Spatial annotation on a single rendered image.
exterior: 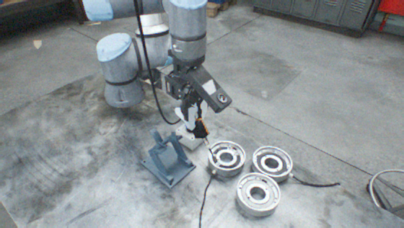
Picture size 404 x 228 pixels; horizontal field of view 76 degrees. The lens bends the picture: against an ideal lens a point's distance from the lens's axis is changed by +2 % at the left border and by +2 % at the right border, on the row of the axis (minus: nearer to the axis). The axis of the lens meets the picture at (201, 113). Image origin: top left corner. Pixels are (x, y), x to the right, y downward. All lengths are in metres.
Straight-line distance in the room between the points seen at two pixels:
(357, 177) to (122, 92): 1.57
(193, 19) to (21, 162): 0.66
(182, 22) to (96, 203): 0.49
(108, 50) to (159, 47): 0.16
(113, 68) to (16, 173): 0.41
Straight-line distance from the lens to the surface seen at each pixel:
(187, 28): 0.51
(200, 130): 0.66
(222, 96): 0.55
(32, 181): 0.85
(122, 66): 0.91
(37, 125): 1.03
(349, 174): 1.98
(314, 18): 4.00
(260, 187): 0.69
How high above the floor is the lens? 1.39
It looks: 40 degrees down
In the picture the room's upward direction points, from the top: straight up
